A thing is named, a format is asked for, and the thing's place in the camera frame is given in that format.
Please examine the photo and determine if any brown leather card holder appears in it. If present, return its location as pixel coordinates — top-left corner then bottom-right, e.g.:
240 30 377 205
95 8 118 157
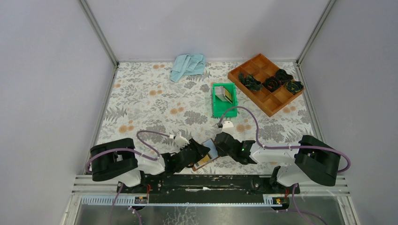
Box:
192 139 220 172

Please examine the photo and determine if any gold striped credit card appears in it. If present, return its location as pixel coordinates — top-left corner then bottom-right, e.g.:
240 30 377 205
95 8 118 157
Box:
197 155 213 167

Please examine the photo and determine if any silver credit card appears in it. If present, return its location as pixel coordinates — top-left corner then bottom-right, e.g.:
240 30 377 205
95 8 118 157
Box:
214 86 233 104

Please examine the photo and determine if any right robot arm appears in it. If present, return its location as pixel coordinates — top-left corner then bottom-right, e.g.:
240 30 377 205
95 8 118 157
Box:
214 132 343 193

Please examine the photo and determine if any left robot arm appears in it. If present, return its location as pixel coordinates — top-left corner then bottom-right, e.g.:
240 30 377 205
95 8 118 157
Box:
86 137 211 193

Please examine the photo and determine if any floral table mat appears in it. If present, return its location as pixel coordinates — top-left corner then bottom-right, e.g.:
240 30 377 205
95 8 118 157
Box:
97 62 314 154

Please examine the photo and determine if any green plastic basket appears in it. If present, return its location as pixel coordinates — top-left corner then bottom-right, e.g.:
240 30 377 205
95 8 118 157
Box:
211 83 238 118

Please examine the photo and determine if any dark rolled sock left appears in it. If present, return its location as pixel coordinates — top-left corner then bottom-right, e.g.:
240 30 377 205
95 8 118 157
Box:
238 73 262 91

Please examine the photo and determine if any dark rolled sock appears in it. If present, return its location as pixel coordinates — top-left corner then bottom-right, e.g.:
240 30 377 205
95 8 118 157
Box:
284 80 304 95
262 76 281 92
275 69 293 85
238 73 262 91

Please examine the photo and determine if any orange compartment tray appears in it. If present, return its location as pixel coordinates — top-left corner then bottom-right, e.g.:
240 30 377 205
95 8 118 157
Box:
228 53 305 117

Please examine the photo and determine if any dark rolled sock middle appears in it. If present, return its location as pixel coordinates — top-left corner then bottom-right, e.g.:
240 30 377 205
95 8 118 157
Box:
262 76 281 92

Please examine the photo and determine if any dark rolled sock right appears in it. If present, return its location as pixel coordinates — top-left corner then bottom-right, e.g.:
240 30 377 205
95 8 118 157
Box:
284 80 304 95

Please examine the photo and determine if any dark rolled sock top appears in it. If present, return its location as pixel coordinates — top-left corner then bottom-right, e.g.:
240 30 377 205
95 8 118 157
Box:
275 69 293 85

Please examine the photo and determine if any light blue cloth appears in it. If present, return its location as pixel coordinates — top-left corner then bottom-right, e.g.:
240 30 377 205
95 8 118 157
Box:
170 54 206 83

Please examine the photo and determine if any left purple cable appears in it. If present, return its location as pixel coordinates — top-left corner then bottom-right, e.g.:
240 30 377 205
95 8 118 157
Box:
85 130 176 174

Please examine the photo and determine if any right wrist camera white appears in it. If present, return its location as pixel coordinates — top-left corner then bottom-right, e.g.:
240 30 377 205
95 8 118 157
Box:
217 120 234 129

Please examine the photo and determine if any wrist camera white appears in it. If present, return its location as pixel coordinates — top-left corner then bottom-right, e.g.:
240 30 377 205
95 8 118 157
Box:
173 131 189 149
217 120 234 129

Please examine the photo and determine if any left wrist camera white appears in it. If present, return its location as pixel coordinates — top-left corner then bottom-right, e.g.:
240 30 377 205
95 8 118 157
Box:
173 131 189 149

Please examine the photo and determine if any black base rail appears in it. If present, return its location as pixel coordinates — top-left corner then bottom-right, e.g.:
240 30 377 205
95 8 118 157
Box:
118 174 300 204

